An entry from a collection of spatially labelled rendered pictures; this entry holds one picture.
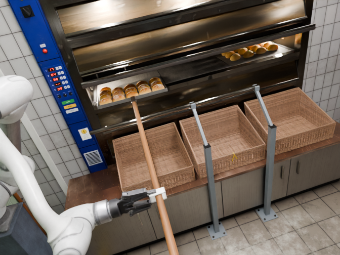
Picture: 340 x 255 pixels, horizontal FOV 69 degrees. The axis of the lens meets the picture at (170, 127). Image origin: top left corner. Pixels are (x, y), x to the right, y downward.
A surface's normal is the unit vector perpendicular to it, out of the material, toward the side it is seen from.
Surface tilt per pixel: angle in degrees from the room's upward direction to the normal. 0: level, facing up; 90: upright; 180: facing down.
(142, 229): 90
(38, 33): 90
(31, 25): 90
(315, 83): 90
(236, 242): 0
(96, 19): 70
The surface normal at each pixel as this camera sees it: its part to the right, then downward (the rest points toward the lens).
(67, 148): 0.24, 0.50
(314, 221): -0.17, -0.82
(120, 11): 0.17, 0.18
